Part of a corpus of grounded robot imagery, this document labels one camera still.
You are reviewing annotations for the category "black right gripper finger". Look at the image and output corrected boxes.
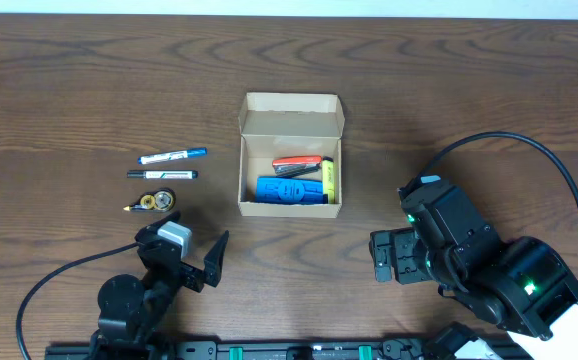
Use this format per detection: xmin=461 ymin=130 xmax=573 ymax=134
xmin=373 ymin=252 xmax=393 ymax=283
xmin=369 ymin=230 xmax=392 ymax=253

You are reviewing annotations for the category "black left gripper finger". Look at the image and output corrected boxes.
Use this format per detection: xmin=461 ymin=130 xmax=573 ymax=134
xmin=135 ymin=211 xmax=180 ymax=243
xmin=204 ymin=231 xmax=229 ymax=287

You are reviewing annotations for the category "correction tape dispenser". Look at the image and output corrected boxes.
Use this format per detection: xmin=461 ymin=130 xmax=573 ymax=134
xmin=123 ymin=188 xmax=176 ymax=213

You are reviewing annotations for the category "black whiteboard marker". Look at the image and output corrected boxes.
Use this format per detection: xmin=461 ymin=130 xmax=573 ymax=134
xmin=126 ymin=170 xmax=198 ymax=180

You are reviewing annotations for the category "blue whiteboard marker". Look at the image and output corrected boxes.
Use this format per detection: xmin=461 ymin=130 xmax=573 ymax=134
xmin=137 ymin=147 xmax=208 ymax=165

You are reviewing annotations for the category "yellow highlighter pen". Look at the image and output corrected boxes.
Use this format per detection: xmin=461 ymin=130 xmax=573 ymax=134
xmin=321 ymin=157 xmax=336 ymax=204

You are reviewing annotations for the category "blue plastic block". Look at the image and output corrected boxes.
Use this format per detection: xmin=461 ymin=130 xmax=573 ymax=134
xmin=255 ymin=177 xmax=328 ymax=205

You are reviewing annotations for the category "cardboard box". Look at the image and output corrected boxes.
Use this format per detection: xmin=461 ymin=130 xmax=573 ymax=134
xmin=237 ymin=92 xmax=345 ymax=218

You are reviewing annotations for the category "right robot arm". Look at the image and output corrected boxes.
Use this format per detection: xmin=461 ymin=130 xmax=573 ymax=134
xmin=369 ymin=179 xmax=578 ymax=359

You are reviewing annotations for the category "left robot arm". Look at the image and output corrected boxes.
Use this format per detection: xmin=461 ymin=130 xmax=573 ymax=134
xmin=88 ymin=211 xmax=229 ymax=359

